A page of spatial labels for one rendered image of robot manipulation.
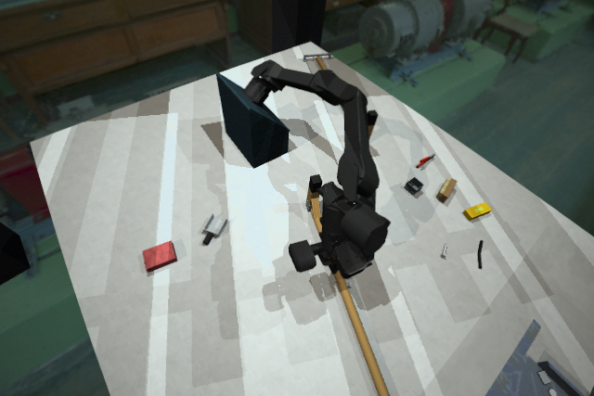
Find red rectangular block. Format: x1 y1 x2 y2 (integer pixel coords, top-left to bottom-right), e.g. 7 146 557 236
142 240 177 272

